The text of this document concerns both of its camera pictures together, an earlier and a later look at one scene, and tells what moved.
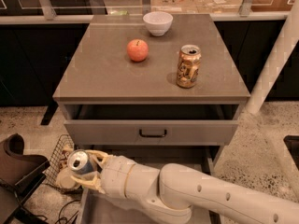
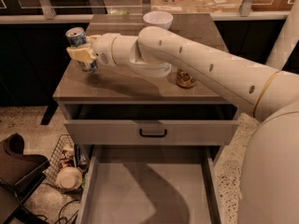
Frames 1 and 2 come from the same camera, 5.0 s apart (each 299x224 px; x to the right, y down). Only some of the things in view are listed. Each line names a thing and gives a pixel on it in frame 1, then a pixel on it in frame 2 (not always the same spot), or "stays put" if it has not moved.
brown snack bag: (64, 155) stays put
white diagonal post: (286, 45) stays put
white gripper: (114, 175) → (103, 49)
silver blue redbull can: (79, 161) → (77, 36)
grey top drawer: (151, 124) stays put
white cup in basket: (65, 180) stays put
